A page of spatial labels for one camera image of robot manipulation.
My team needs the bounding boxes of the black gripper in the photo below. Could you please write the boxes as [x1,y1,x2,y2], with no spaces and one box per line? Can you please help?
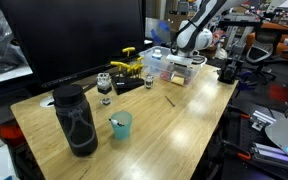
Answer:
[172,63,193,79]

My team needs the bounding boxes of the small yellow block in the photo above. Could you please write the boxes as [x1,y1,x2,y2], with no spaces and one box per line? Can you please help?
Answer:
[170,76,186,86]

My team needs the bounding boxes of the teal plastic cup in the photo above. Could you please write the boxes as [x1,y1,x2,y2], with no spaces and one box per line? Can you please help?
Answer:
[109,110,133,141]

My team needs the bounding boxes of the black and white marker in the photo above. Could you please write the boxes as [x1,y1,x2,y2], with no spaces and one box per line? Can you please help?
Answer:
[108,118,125,128]

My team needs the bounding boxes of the clear plastic storage bin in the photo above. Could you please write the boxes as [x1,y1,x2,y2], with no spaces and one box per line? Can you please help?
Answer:
[138,45,208,88]

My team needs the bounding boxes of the white bottle blue label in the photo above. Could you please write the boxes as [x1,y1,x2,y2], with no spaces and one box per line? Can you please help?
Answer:
[149,48,164,75]

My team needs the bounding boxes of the small clear glass jar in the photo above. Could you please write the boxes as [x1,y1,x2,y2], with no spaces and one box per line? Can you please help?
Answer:
[144,73,155,90]

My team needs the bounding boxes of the clear sheet blue tape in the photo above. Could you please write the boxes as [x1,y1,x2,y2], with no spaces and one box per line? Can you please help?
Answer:
[145,17,172,46]

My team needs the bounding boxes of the brown cardboard box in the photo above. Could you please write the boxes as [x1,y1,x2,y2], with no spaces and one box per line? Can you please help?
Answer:
[165,12,198,33]

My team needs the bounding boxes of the black hex key stand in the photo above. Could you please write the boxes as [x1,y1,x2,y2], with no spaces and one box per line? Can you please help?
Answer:
[110,74,146,96]

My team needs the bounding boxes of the black office chair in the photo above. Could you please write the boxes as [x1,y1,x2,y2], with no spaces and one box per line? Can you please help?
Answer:
[245,31,285,81]

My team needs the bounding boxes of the clear block black holder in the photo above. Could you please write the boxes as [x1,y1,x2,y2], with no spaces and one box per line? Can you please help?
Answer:
[96,72,113,106]

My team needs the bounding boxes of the red box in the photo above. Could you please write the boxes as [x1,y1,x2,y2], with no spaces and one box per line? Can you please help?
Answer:
[268,83,288,104]

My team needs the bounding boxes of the large black monitor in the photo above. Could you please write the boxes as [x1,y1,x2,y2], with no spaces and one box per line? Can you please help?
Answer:
[0,0,147,89]

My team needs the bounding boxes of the black water bottle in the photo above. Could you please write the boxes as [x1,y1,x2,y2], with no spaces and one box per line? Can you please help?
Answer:
[52,83,99,158]

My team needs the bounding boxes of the white shelf board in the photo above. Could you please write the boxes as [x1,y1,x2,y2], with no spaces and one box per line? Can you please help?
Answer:
[0,64,33,87]

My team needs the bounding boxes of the orange object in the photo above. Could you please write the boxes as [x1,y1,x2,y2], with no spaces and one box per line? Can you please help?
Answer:
[0,123,25,141]

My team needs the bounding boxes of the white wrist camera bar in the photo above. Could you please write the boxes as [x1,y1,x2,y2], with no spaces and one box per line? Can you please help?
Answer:
[166,54,194,67]

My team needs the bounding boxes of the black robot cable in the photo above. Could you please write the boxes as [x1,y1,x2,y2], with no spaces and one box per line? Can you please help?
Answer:
[170,19,208,66]

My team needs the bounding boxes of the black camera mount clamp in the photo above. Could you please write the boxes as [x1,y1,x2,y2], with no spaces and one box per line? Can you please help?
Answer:
[217,39,248,85]

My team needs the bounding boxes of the orange handled clamp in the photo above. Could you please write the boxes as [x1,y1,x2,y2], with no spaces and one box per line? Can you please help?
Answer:
[222,139,252,162]
[227,105,252,120]

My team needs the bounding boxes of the silver metal bracket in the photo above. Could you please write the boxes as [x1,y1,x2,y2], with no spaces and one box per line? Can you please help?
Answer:
[250,110,278,132]

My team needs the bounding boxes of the silver aluminium extrusion rail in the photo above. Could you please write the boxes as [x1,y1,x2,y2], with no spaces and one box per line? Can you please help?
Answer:
[250,142,288,173]

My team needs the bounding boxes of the white round cable grommet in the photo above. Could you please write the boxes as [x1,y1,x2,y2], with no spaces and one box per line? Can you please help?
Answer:
[39,95,56,109]

